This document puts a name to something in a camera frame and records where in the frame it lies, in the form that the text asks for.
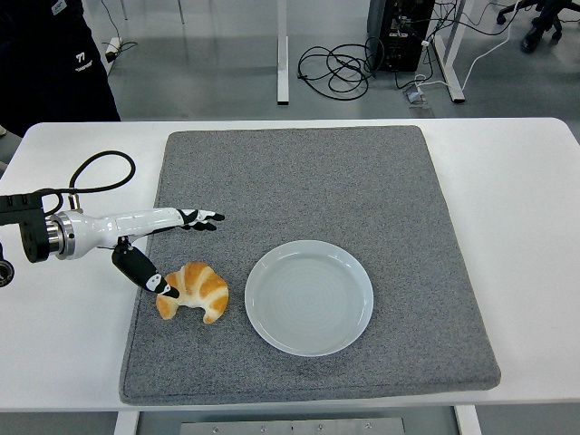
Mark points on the white table leg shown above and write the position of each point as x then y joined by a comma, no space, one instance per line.
125,423
469,421

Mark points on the golden croissant bread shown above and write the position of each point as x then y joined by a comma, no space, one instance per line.
204,285

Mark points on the white power strip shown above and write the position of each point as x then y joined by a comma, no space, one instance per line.
113,47

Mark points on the grey metal plate with screws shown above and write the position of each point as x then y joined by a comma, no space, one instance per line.
290,428

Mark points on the black computer tower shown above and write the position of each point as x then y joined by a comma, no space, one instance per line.
394,45

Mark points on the grey fabric mat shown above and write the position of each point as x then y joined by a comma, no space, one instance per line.
317,190

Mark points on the grey floor socket box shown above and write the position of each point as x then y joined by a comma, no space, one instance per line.
414,96

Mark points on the person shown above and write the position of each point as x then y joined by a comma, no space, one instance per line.
45,68

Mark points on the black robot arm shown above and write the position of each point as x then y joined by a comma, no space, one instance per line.
34,226

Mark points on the pale grey round plate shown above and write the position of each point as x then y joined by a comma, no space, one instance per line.
308,299

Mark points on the black office chair base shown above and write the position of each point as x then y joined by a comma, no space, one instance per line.
539,27

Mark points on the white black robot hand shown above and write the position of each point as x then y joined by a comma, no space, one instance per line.
113,226

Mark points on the white desk leg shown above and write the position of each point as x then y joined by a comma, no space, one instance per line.
282,68
455,90

